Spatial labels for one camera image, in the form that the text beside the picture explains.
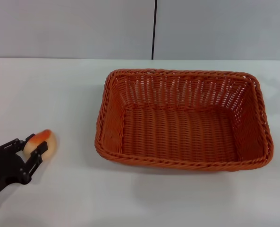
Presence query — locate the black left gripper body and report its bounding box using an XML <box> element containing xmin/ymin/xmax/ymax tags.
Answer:
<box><xmin>0</xmin><ymin>151</ymin><xmax>30</xmax><ymax>202</ymax></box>

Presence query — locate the round peach-coloured bun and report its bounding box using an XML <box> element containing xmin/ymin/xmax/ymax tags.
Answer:
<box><xmin>23</xmin><ymin>129</ymin><xmax>58</xmax><ymax>162</ymax></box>

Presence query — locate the orange woven plastic basket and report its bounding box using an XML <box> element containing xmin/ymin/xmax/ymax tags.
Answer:
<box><xmin>94</xmin><ymin>68</ymin><xmax>274</xmax><ymax>172</ymax></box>

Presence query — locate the black vertical wall strip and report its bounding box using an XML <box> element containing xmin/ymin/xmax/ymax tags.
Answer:
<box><xmin>151</xmin><ymin>0</ymin><xmax>158</xmax><ymax>60</ymax></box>

